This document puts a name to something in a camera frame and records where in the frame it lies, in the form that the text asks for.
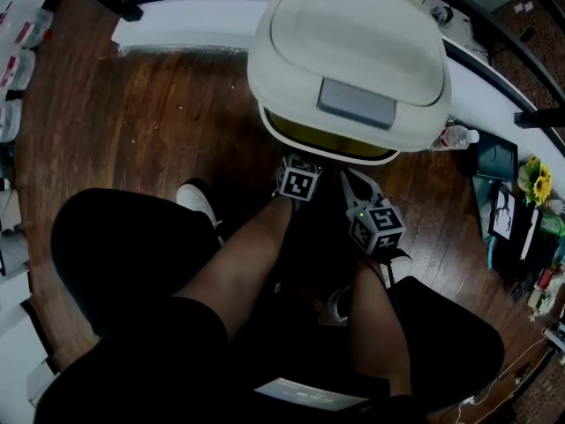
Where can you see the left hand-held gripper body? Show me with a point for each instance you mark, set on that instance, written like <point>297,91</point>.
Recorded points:
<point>299,179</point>

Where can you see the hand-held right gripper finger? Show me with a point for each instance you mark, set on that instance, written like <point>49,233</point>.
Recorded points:
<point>370,186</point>
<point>348,190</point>

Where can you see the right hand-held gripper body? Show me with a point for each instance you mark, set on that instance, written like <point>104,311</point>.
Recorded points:
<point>377,228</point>

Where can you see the white lidded trash bin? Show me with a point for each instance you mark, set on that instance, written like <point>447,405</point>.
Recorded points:
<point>353,51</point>

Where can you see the person's right forearm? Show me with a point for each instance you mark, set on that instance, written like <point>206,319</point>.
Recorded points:
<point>379,334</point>

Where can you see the person's left forearm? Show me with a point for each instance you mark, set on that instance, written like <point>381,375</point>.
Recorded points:
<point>247,259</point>

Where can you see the person's white right shoe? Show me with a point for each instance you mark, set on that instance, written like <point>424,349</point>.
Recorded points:
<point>399,267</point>

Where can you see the person's white shoe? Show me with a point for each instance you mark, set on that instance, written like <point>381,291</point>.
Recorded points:
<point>399,267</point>
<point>196,201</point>

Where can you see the small clear water bottle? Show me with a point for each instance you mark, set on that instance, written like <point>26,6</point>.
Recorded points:
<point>457,138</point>

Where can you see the person's white left shoe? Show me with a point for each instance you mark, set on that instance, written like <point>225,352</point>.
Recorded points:
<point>196,201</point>

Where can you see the grey flat board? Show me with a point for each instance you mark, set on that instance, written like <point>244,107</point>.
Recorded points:
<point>481,206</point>

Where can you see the black framed white picture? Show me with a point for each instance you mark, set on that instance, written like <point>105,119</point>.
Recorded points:
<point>503,212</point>

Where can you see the black square box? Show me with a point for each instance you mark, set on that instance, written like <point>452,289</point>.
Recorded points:
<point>496,157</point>

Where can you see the person's right leg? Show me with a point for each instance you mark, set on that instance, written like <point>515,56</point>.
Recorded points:
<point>450,342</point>

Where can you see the person's leg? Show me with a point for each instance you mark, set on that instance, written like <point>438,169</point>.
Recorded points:
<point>132,254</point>
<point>450,342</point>

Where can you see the white narrow strip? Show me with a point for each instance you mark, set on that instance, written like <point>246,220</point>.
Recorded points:
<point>530,234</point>

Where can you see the black keyboard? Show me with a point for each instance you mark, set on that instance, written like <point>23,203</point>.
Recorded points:
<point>527,283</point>

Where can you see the sunflower bouquet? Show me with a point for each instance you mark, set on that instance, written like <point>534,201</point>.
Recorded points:
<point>539,181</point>

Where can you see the green plastic bottle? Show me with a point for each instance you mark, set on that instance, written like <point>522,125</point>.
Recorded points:
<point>554,224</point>

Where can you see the grey flat screen device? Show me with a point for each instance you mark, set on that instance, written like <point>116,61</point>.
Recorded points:
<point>309,395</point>

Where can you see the person's left leg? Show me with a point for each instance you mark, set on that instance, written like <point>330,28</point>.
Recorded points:
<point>132,254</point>

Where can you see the black spiral staircase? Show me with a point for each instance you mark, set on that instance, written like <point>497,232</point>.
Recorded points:
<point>494,24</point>

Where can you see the person's black top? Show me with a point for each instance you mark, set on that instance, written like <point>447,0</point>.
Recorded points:
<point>176,369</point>

